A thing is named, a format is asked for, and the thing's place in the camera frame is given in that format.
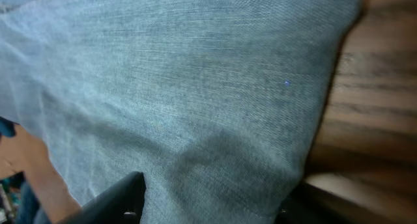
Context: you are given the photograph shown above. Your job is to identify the dark blue folded cloth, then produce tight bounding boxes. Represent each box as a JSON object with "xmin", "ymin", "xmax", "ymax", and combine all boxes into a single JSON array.
[{"xmin": 0, "ymin": 117, "xmax": 16, "ymax": 137}]

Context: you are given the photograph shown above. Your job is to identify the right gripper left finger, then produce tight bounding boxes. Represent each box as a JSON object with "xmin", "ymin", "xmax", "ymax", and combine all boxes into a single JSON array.
[{"xmin": 62, "ymin": 171, "xmax": 146, "ymax": 224}]

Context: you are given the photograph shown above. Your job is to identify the medium blue denim jeans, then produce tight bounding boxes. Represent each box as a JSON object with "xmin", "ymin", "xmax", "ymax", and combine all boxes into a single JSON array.
[{"xmin": 1, "ymin": 0, "xmax": 360, "ymax": 223}]

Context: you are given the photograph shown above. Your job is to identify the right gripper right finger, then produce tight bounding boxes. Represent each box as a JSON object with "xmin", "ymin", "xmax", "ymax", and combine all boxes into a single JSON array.
[{"xmin": 274, "ymin": 184, "xmax": 351, "ymax": 224}]

